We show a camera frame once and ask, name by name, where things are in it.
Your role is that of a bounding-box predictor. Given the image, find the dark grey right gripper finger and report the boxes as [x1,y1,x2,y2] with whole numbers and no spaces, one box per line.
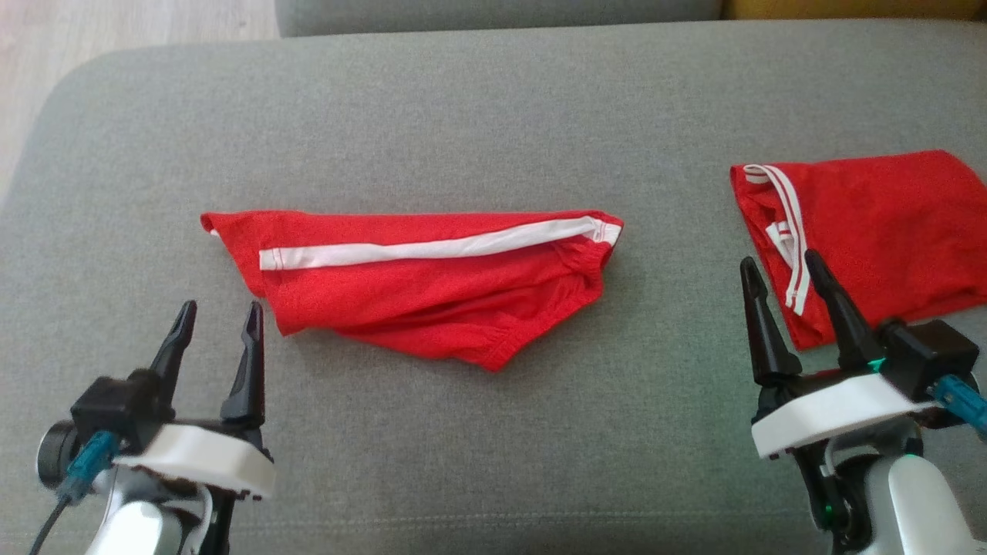
[803,248,887,372]
[739,256,804,387]

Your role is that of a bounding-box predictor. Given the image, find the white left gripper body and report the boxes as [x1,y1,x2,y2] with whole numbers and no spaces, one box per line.
[115,422,277,501]

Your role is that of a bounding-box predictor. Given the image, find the large grey sofa chaise seat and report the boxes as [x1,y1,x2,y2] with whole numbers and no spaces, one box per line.
[0,19,987,555]

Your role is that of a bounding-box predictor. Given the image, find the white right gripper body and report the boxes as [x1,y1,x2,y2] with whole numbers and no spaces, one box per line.
[752,368,943,461]

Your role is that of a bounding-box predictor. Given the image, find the red shorts with white stripe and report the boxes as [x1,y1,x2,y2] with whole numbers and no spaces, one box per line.
[200,209,625,373]

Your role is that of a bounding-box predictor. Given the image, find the red shirt with striped trim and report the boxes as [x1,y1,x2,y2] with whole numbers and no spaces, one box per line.
[730,150,987,351]

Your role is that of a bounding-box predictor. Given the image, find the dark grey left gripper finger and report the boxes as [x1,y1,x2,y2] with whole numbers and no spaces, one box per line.
[221,301,266,431]
[150,300,198,402]

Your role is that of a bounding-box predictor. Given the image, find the yellow sofa back cushion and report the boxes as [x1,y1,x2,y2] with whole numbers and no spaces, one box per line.
[721,0,987,22]

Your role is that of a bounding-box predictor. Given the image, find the teal cable connector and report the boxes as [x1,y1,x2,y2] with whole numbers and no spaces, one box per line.
[928,375,987,441]
[59,429,121,503]

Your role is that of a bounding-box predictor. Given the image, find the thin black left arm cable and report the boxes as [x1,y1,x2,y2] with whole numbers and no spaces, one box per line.
[29,496,75,555]

